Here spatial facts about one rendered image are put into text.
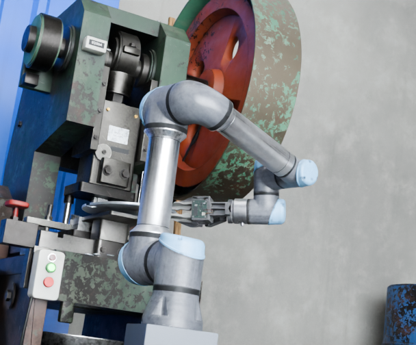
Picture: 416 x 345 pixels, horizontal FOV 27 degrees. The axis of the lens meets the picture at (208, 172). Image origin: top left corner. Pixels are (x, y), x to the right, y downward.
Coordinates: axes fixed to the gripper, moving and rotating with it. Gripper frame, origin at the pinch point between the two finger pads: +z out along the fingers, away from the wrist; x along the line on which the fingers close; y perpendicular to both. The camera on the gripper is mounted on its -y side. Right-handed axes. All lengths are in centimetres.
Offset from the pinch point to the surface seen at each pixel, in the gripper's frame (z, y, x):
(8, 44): 101, -101, -96
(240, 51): -16, -29, -62
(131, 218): 10.5, 3.2, 2.5
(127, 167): 17.1, -13.8, -17.1
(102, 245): 21.0, -4.3, 9.8
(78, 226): 31.6, -12.1, 2.7
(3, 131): 100, -104, -55
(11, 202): 40.8, 21.8, 1.9
